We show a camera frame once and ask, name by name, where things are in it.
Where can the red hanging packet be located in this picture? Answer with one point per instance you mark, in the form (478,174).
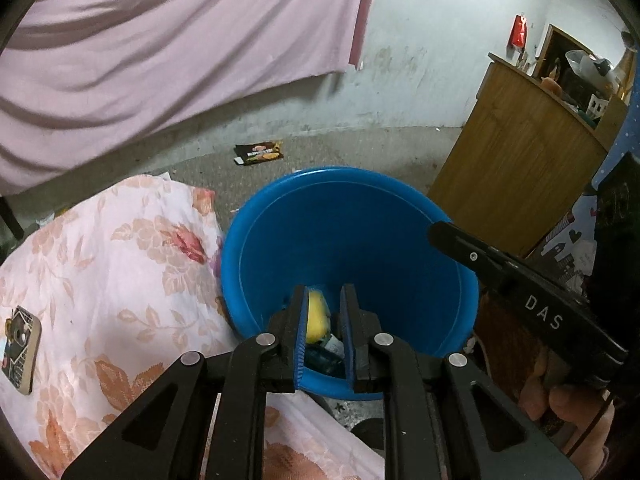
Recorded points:
(519,31)

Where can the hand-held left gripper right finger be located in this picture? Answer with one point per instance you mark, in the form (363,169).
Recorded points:
(348,340)

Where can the brown wooden cabinet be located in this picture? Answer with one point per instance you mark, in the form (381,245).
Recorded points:
(520,155)

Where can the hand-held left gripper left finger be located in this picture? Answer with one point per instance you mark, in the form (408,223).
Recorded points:
(300,340)

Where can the square printed coaster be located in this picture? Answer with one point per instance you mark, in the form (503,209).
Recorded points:
(20,352)

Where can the pink hanging cloth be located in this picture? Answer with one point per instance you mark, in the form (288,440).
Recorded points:
(165,45)

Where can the person's right hand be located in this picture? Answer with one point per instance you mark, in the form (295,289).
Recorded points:
(575,420)

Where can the dark bottle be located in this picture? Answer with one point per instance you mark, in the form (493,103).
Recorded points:
(327,352)

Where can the white plastic basket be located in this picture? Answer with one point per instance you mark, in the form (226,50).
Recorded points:
(597,106)

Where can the clear glass bowl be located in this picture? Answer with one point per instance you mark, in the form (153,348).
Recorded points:
(580,62)

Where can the dark framed mirror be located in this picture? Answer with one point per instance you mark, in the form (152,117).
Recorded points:
(557,52)

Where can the floral pink blanket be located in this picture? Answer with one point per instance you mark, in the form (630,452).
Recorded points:
(125,300)

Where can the dark snack wrapper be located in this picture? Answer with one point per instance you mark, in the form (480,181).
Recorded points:
(259,152)

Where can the blue plastic basin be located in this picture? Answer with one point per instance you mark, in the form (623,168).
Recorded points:
(350,240)

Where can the yellow round item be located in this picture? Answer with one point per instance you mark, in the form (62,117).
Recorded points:
(318,317)

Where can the printed blue cloth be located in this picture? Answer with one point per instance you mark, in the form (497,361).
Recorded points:
(570,245)

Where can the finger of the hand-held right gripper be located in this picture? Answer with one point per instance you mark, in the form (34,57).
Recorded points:
(467,250)

